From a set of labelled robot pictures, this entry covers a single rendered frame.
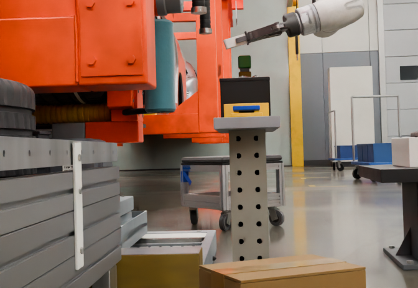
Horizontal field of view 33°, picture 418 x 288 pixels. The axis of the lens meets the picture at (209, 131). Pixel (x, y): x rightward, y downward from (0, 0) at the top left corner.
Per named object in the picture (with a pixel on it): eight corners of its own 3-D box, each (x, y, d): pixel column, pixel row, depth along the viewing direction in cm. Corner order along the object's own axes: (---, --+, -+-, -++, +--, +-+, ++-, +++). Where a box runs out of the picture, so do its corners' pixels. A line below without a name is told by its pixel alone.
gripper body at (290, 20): (292, 13, 223) (264, 22, 223) (296, 9, 215) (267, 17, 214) (299, 36, 223) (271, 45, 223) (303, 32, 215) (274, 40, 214)
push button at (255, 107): (233, 116, 187) (232, 107, 187) (259, 114, 187) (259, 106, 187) (232, 114, 180) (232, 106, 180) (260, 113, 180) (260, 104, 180)
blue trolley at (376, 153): (351, 178, 820) (348, 96, 823) (403, 177, 819) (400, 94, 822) (368, 182, 719) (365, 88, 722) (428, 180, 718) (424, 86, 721)
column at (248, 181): (233, 278, 201) (229, 131, 202) (269, 277, 201) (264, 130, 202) (232, 284, 191) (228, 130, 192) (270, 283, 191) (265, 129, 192)
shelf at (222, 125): (219, 133, 222) (219, 124, 222) (274, 132, 221) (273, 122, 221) (213, 129, 179) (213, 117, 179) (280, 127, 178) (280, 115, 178)
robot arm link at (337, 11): (323, 31, 214) (315, 38, 227) (372, 17, 215) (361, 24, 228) (313, -3, 214) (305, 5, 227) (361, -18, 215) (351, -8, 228)
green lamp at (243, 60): (238, 69, 223) (237, 56, 223) (250, 69, 222) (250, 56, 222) (238, 68, 219) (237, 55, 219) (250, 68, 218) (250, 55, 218)
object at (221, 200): (287, 225, 335) (285, 154, 336) (223, 232, 316) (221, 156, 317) (238, 219, 372) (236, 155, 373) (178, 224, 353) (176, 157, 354)
